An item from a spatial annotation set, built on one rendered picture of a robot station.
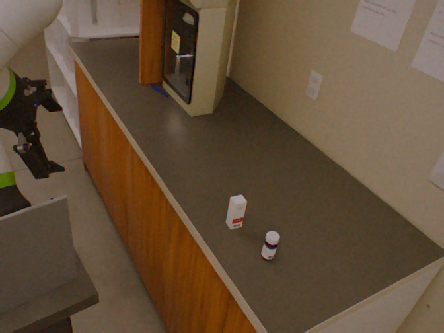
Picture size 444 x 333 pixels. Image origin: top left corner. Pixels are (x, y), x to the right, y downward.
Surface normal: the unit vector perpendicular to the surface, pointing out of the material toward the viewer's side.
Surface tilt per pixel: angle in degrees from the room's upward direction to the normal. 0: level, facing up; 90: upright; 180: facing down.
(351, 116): 90
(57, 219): 90
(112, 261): 0
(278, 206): 0
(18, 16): 90
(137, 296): 0
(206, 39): 90
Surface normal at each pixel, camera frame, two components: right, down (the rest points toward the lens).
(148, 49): 0.50, 0.56
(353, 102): -0.86, 0.21
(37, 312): 0.12, -0.80
